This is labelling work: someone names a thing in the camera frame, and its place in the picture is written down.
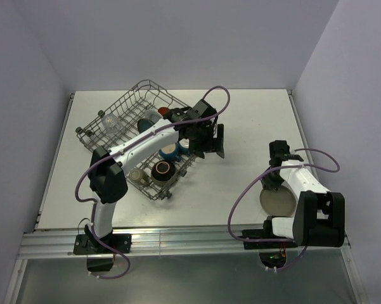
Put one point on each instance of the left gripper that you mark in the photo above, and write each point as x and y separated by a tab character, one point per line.
213	145

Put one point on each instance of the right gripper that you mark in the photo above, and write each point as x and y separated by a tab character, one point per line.
268	183

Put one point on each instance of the grey ceramic plate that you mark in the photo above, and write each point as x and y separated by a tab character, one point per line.
281	202

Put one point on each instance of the teal and white bowl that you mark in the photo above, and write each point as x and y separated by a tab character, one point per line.
184	147

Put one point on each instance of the dark blue mug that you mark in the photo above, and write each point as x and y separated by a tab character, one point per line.
170	153

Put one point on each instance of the orange small plate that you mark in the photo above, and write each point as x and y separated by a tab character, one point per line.
163	110

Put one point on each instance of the light blue glass plate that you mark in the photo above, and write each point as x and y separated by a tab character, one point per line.
152	115

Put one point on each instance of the brown patterned bowl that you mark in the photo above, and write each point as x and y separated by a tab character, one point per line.
162	172

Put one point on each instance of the dark teal ceramic plate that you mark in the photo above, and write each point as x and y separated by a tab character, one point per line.
144	124

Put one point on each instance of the grey ceramic cup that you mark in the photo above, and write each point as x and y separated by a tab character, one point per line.
139	177

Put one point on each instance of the clear plastic cup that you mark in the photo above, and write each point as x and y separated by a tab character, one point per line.
112	124

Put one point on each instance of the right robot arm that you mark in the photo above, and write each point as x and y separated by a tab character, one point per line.
319	216

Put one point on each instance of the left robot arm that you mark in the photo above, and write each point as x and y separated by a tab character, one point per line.
109	167

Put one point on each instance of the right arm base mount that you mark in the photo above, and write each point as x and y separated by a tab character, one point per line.
255	239

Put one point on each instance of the grey wire dish rack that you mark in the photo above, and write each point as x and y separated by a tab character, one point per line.
146	95

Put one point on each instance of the aluminium mounting rail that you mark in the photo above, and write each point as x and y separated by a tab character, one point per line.
196	240

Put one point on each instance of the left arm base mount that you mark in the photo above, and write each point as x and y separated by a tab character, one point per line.
101	258

